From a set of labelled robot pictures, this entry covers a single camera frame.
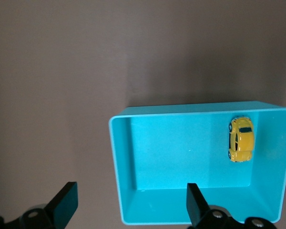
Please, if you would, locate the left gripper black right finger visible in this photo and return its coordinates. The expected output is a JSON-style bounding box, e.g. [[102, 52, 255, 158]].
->
[[186, 182, 276, 229]]

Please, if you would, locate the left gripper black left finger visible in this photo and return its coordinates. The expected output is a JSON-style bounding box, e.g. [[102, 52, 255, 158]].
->
[[0, 181, 79, 229]]

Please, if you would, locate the yellow beetle toy car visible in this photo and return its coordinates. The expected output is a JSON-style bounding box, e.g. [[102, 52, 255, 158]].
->
[[227, 115, 255, 163]]

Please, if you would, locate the teal plastic storage bin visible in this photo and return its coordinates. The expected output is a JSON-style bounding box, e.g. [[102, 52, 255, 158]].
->
[[108, 100, 286, 226]]

